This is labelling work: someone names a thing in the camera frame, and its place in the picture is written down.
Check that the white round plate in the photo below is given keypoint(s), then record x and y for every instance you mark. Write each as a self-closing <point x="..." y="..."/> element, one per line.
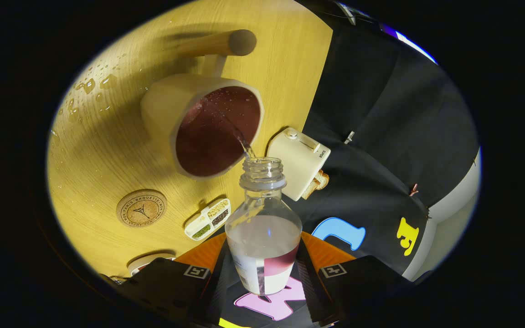
<point x="146" y="258"/>

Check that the black backdrop cloth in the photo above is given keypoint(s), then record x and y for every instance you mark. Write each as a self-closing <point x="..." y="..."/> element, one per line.
<point x="381" y="136"/>

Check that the copper cloth clip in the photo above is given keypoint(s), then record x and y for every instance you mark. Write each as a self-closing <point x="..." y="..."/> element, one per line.
<point x="414" y="189"/>

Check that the clear plastic juice bottle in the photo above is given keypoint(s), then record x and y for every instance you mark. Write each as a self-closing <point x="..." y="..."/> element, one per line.
<point x="262" y="241"/>

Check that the white divided bean dish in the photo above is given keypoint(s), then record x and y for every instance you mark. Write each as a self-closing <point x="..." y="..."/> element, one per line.
<point x="208" y="218"/>

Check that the round cork coaster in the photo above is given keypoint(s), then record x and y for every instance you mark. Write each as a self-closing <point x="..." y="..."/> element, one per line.
<point x="141" y="208"/>

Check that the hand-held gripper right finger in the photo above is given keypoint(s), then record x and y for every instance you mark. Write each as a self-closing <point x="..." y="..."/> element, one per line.
<point x="310" y="287"/>

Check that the wooden table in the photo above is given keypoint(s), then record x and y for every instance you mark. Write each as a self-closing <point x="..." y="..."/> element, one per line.
<point x="107" y="150"/>

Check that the toast slice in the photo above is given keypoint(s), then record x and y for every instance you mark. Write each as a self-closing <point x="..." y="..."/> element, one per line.
<point x="321" y="178"/>
<point x="311" y="190"/>

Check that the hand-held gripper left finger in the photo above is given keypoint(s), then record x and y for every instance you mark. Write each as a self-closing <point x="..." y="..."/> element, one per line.
<point x="219" y="287"/>

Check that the cream toaster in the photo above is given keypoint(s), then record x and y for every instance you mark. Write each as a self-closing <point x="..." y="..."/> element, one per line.
<point x="294" y="164"/>

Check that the silver cloth clip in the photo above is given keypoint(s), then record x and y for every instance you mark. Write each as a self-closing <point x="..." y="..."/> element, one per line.
<point x="349" y="137"/>

